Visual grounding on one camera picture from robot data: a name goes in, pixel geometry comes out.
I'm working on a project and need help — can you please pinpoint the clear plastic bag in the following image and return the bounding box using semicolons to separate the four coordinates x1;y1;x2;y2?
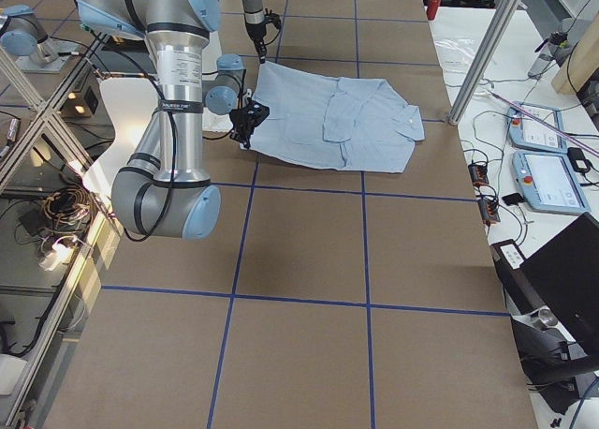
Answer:
434;37;476;74

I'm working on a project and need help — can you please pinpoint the blue teach pendant far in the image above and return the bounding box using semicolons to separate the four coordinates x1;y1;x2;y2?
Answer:
507;102;567;155

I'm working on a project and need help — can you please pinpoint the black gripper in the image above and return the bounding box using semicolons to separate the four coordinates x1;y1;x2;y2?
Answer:
247;23;267;65
229;99;270;149

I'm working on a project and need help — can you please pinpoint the blue teach pendant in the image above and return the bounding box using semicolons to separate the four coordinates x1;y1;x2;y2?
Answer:
512;150;591;215
507;102;567;155

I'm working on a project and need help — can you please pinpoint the blue teach pendant near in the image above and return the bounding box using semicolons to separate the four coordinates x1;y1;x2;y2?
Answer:
512;150;591;215

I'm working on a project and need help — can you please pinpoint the light blue button shirt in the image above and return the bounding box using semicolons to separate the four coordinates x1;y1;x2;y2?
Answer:
251;62;425;173

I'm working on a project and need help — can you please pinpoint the black laptop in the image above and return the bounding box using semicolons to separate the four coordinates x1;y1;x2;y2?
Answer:
520;213;598;354

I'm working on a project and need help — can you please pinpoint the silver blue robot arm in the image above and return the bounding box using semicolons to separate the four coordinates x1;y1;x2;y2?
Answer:
77;0;280;242
241;0;267;64

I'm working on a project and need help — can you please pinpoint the reacher grabber stick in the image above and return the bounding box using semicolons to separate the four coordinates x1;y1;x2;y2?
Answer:
490;92;599;157

